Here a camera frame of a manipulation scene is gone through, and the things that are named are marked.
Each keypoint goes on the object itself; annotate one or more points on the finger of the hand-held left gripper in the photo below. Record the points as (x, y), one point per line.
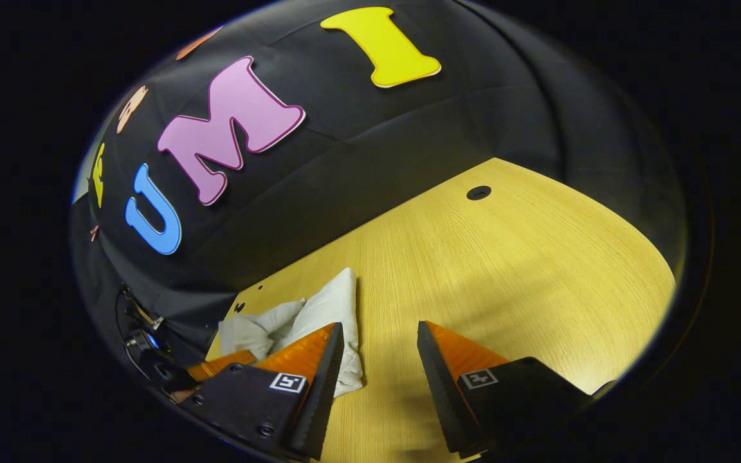
(216, 365)

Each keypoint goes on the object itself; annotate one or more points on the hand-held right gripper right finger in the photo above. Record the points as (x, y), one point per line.
(438, 386)

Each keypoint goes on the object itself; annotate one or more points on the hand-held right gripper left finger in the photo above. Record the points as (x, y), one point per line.
(325, 386)

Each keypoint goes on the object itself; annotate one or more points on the white jeans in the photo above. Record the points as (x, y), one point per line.
(325, 308)

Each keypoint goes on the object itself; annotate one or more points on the copper backdrop clip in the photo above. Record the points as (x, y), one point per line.
(94, 233)

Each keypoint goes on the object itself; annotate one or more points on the black backdrop cloth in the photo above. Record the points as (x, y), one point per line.
(377, 141)

